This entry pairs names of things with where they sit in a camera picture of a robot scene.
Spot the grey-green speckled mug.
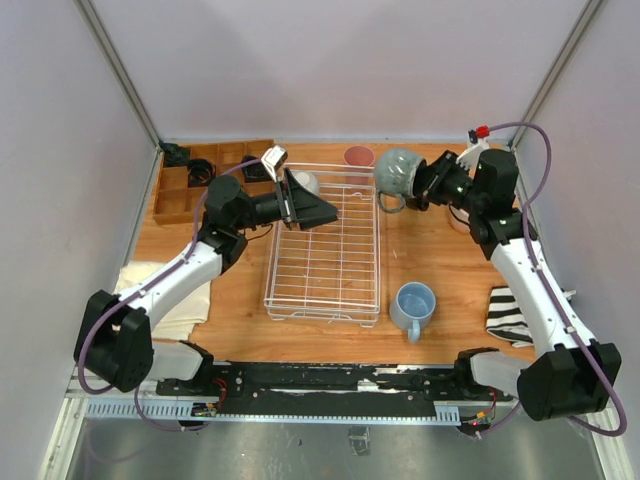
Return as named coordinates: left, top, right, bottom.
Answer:
left=374, top=147, right=428, bottom=214

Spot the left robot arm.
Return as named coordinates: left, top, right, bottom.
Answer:
left=74, top=170, right=338, bottom=396

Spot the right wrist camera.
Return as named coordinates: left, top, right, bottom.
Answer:
left=455, top=139, right=491, bottom=172

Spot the cream folded cloth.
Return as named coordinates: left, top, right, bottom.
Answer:
left=114, top=259, right=221, bottom=341

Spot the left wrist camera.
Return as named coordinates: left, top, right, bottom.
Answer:
left=260, top=145, right=288, bottom=183

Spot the pink tumbler cup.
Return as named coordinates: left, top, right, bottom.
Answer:
left=343, top=145, right=375, bottom=186

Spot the rolled black patterned tie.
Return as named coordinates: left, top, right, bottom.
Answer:
left=241, top=155, right=270, bottom=183

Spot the grey slotted cable duct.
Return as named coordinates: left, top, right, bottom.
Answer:
left=83, top=398, right=462, bottom=427

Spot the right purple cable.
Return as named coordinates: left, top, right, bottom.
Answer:
left=469, top=122, right=629, bottom=439

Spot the light pink mug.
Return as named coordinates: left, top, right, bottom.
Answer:
left=448, top=206, right=470, bottom=234

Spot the black white striped cloth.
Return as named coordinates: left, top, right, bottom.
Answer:
left=485, top=286, right=533, bottom=348

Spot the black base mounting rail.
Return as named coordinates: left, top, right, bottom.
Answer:
left=156, top=362, right=512, bottom=413

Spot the light blue mug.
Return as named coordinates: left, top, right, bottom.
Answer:
left=389, top=282, right=437, bottom=344

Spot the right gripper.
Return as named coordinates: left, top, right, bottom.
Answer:
left=399, top=150, right=484, bottom=215

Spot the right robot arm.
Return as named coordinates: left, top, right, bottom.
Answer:
left=411, top=148, right=621, bottom=421

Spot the rolled dark green tie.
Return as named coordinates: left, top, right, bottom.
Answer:
left=159, top=142, right=191, bottom=168

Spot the white speckled mug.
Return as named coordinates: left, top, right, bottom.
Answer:
left=292, top=170, right=320, bottom=195

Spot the white wire dish rack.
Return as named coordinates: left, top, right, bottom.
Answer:
left=264, top=163, right=381, bottom=327

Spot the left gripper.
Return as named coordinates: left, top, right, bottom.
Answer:
left=234, top=168, right=339, bottom=232

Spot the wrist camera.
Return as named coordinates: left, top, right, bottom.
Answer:
left=260, top=145, right=288, bottom=183
left=455, top=139, right=491, bottom=172

